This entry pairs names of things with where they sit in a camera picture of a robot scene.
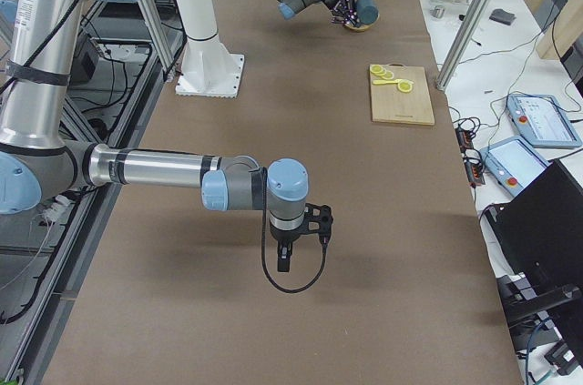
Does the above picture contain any aluminium frame post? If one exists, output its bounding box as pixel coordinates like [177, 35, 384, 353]
[435, 0, 490, 92]

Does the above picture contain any black monitor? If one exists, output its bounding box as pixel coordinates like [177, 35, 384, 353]
[485, 161, 582, 293]

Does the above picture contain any blue teach pendant far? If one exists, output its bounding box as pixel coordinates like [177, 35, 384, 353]
[507, 94, 582, 148]

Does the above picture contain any small steel cup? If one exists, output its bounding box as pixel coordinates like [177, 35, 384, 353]
[431, 5, 445, 19]

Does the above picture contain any blue teach pendant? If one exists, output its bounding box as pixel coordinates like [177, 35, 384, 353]
[480, 137, 550, 197]
[507, 94, 582, 148]

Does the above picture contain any bamboo cutting board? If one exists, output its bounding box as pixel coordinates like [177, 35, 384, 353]
[369, 64, 435, 126]

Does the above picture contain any small black device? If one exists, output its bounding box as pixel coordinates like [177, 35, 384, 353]
[489, 8, 516, 25]

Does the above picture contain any black power strip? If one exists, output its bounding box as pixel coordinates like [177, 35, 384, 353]
[455, 126, 486, 188]

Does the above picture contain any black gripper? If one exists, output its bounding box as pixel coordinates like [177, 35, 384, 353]
[325, 0, 356, 25]
[270, 226, 303, 272]

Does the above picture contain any blue teach pendant near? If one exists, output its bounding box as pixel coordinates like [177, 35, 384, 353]
[480, 137, 550, 197]

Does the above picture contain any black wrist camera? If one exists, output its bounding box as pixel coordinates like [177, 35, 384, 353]
[302, 203, 333, 248]

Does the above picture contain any yellow plastic knife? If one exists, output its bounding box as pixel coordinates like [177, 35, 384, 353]
[372, 79, 403, 86]

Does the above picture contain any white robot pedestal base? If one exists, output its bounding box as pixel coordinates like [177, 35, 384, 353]
[176, 0, 245, 98]

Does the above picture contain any dark teal HOME mug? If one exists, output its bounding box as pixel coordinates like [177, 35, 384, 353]
[356, 0, 379, 25]

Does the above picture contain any lemon slice front left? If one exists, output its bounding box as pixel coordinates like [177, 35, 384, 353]
[397, 79, 414, 93]

